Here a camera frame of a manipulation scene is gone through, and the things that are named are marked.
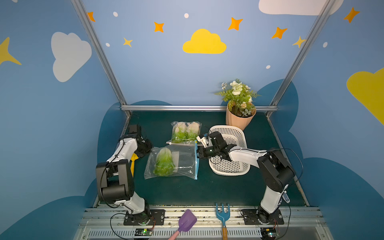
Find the pink-dotted bag of cabbages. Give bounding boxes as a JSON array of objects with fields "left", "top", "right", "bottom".
[{"left": 167, "top": 121, "right": 202, "bottom": 145}]

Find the green chinese cabbage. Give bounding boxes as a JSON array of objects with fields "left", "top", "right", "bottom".
[{"left": 154, "top": 147, "right": 175, "bottom": 177}]

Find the clear zip-top bag blue seal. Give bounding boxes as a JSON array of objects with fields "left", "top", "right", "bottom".
[{"left": 144, "top": 144, "right": 200, "bottom": 180}]

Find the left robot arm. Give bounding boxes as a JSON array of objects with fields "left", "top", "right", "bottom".
[{"left": 96, "top": 125, "right": 153, "bottom": 225}]

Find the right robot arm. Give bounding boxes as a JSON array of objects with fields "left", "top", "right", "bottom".
[{"left": 197, "top": 132, "right": 296, "bottom": 225}]

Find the yellow toy spatula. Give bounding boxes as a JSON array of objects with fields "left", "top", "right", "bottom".
[{"left": 130, "top": 153, "right": 139, "bottom": 176}]

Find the white perforated plastic basket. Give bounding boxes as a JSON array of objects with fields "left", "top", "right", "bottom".
[{"left": 208, "top": 124, "right": 251, "bottom": 177}]

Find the potted artificial flower plant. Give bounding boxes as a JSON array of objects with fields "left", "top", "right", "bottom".
[{"left": 216, "top": 79, "right": 260, "bottom": 131}]

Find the teal toy garden rake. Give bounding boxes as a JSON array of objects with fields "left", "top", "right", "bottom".
[{"left": 216, "top": 203, "right": 231, "bottom": 240}]

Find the purple toy shovel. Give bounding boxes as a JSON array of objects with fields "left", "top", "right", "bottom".
[{"left": 169, "top": 209, "right": 197, "bottom": 240}]

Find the left circuit board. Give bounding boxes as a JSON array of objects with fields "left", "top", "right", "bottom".
[{"left": 134, "top": 229, "right": 153, "bottom": 237}]

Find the circuit board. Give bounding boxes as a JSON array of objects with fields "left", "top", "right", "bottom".
[
  {"left": 261, "top": 228, "right": 278, "bottom": 240},
  {"left": 134, "top": 229, "right": 153, "bottom": 237}
]

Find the blue patterned glove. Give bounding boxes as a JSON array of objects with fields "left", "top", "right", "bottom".
[{"left": 282, "top": 191, "right": 291, "bottom": 204}]

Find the right circuit board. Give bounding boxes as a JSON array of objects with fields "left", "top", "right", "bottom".
[{"left": 261, "top": 228, "right": 278, "bottom": 240}]

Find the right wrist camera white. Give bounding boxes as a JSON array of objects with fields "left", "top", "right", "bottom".
[{"left": 197, "top": 135, "right": 209, "bottom": 148}]

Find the aluminium back frame rail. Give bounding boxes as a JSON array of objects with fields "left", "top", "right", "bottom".
[{"left": 121, "top": 104, "right": 279, "bottom": 113}]

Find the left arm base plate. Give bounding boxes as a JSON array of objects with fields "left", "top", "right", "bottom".
[{"left": 123, "top": 209, "right": 166, "bottom": 226}]

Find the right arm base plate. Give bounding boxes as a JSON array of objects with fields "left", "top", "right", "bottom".
[{"left": 241, "top": 209, "right": 285, "bottom": 225}]

